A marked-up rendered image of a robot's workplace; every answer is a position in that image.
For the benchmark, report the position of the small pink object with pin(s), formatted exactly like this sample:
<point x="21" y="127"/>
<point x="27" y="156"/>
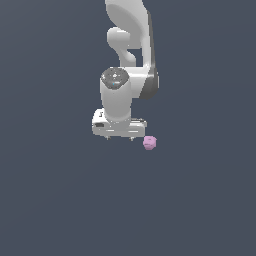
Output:
<point x="150" y="142"/>

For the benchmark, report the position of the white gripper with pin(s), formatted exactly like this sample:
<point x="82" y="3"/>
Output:
<point x="117" y="128"/>

